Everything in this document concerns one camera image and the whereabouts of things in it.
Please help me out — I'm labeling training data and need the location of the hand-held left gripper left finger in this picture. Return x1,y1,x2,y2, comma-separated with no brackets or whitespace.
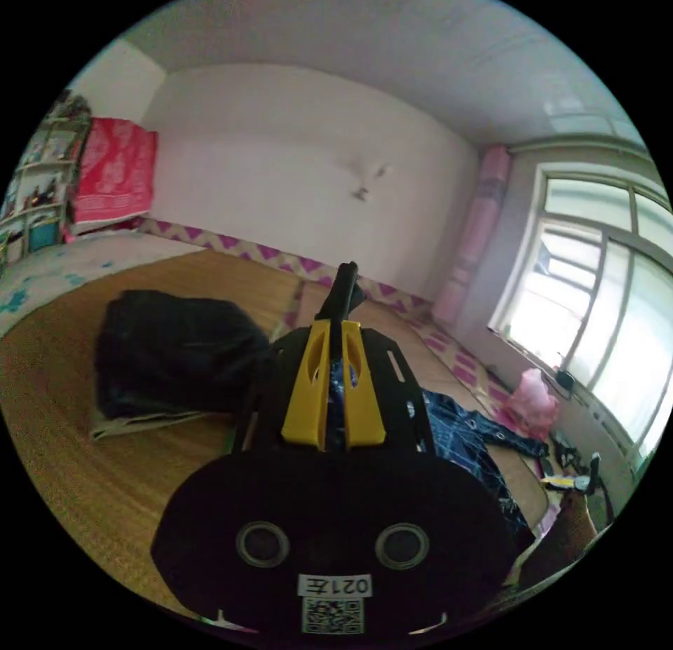
281,321,332,447

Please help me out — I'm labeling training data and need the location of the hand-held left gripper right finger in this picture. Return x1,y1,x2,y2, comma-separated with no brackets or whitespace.
341,321,387,448

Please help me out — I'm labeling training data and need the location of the blue patterned long sleeve shirt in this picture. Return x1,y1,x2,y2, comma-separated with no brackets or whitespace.
315,261,551,536

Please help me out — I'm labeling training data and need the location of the person's right forearm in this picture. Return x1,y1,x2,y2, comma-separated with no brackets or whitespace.
517,493,613,588

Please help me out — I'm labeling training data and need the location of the pink plastic bag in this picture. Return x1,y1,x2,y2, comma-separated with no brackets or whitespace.
505,368,561,442

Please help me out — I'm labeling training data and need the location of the pile of clothes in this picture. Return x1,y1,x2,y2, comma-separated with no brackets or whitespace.
88,289,276,442

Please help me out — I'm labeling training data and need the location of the window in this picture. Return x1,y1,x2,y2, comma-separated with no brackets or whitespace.
487,168,673,459

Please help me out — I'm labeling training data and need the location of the pink curtain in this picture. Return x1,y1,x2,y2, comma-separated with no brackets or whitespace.
432,144,512,327

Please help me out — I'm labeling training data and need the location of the bed with woven mat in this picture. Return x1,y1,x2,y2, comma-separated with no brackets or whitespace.
0,216,564,622

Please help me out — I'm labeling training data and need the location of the red printed cloth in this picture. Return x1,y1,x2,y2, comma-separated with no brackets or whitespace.
67,116,159,226

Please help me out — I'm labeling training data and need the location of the white shelf with items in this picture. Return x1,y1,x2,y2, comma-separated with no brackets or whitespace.
0,90,91,278

